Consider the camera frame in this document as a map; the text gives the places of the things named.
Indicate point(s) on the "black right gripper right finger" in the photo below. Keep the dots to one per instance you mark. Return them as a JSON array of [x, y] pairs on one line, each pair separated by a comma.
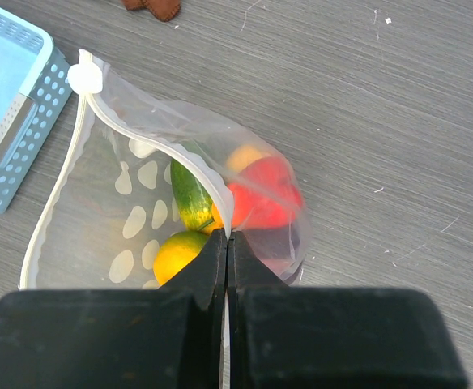
[[342, 337]]

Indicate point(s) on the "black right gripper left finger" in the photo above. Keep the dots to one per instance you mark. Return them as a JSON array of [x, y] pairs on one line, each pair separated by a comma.
[[171, 337]]

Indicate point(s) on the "green yellow mango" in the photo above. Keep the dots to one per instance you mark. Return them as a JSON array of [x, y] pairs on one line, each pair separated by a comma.
[[194, 204]]

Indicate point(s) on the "red bell pepper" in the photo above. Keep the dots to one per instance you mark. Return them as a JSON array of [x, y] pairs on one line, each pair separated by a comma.
[[269, 198]]

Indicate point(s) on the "clear zip top bag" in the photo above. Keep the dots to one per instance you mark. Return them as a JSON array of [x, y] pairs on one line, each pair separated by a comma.
[[112, 206]]

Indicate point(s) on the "yellow peach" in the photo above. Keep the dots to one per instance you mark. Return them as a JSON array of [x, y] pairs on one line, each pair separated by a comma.
[[244, 156]]

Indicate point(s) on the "light blue plastic basket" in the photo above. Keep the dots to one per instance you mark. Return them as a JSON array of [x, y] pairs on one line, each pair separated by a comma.
[[33, 92]]

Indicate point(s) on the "brown cloth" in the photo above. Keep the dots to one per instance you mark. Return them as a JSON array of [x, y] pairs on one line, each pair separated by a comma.
[[163, 10]]

